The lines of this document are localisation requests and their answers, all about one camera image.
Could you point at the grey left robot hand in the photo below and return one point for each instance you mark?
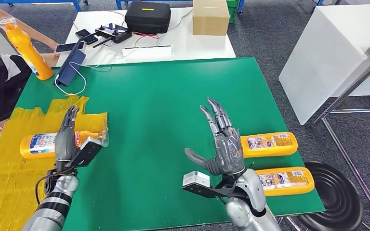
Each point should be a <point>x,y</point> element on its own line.
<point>64,143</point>

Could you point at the person's left hand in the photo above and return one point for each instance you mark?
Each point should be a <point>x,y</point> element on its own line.
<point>53,46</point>

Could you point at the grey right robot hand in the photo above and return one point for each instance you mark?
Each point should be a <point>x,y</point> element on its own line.
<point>228,150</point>

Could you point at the orange bottle with blue logo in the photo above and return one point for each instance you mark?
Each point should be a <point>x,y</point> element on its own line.
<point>28,54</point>

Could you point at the orange bottle with label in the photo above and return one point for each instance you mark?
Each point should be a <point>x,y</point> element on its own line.
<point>271,145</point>
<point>38,145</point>
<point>287,181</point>

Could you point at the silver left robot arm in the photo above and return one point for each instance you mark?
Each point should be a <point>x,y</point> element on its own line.
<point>54,197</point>

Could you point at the person's left forearm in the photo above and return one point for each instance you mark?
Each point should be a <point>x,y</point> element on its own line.
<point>35,32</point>

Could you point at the smartphone with pale screen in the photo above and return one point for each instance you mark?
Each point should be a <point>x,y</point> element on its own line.
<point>66,47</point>

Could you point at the blue tablet cover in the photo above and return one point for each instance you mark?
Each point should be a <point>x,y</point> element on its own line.
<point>71,66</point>

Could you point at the black smartphone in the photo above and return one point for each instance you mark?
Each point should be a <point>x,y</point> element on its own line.
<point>82,32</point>
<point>90,39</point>

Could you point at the black remote controller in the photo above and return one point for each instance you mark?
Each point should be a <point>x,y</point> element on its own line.
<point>116,34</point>

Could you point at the yellow tape sheet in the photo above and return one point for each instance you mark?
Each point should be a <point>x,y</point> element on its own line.
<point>12,185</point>

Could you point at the blue metal rack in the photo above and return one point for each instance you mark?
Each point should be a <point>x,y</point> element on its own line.
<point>118,3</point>

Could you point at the green table board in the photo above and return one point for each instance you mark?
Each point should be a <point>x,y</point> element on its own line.
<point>172,95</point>

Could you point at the white power strip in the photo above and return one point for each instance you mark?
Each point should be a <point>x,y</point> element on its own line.
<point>146,51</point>

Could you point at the black carrying case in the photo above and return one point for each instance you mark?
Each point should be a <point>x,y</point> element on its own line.
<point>147,17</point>

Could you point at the black round stool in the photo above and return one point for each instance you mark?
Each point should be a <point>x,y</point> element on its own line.
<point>331,197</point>

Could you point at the cardboard box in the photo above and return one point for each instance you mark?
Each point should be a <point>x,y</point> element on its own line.
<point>211,17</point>

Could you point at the large white table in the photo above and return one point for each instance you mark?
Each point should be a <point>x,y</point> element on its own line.
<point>325,56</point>

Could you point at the green plastic crate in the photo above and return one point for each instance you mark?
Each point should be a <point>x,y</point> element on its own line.
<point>232,10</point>

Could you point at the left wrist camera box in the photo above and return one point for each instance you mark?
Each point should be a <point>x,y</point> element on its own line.
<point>87,153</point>

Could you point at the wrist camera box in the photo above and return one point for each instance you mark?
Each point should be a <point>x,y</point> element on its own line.
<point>197,183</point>
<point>87,153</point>

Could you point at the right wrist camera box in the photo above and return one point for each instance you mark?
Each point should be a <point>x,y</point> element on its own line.
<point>197,183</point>

